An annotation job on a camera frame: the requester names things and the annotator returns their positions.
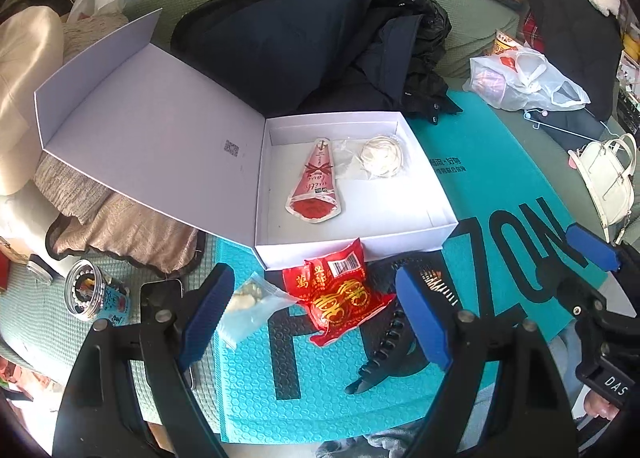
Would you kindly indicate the red plaid cloth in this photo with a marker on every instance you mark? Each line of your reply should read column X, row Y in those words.
column 532, row 31

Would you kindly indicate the navy blue jacket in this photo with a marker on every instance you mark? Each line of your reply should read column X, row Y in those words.
column 280, row 28

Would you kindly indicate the black coat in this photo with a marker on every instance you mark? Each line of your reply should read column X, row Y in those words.
column 570, row 23

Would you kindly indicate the red and white package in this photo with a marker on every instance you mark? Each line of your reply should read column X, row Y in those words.
column 4, row 268

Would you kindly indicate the white handbag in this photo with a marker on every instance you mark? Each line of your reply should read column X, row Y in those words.
column 607, row 178

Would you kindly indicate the beige satin cushion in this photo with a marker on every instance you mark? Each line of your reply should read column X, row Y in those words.
column 25, row 88

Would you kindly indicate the grey cloth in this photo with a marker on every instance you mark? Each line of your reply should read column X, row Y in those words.
column 370, row 444

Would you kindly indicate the white plastic bag with goods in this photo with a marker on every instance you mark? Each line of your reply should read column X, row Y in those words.
column 530, row 83

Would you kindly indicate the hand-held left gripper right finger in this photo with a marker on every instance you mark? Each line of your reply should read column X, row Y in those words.
column 420, row 313

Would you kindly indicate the black hair clip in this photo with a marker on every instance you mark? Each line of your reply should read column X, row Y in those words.
column 385, row 338

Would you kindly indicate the dark blue pants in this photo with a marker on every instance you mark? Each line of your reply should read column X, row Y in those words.
column 585, row 123

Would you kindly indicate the open can with blue label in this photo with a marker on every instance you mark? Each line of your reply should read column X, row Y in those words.
column 112, row 303

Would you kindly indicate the grey-brown blanket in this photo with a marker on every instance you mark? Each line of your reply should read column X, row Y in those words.
column 125, row 233

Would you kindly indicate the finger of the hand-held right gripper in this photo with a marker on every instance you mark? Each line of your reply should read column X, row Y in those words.
column 592, row 247
column 580, row 300

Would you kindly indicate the clear packet with white snack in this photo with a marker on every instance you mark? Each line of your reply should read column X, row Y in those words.
column 247, row 298

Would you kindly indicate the teal bubble mailer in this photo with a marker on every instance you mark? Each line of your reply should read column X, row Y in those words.
column 490, row 198

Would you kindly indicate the white cardboard box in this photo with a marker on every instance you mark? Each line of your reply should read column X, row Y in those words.
column 150, row 138

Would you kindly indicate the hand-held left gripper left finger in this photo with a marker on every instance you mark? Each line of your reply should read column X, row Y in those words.
column 207, row 308

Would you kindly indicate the instant noodle cup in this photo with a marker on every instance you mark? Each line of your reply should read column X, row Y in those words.
column 505, row 43

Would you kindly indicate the clear packet with white disc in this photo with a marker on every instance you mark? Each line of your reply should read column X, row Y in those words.
column 381, row 156

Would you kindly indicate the white rounded object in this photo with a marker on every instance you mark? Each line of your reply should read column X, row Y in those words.
column 20, row 218

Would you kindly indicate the black smartphone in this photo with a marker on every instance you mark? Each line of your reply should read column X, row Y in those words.
column 160, row 293

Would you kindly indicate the person's right hand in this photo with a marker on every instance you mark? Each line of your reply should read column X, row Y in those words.
column 600, row 405

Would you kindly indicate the red snack packet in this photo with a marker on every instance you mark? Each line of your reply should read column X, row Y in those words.
column 340, row 298

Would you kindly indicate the pink triangular packet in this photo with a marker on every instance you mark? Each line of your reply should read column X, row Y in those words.
column 315, row 183

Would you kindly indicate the black puffer jacket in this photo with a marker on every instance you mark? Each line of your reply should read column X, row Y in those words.
column 425, row 23

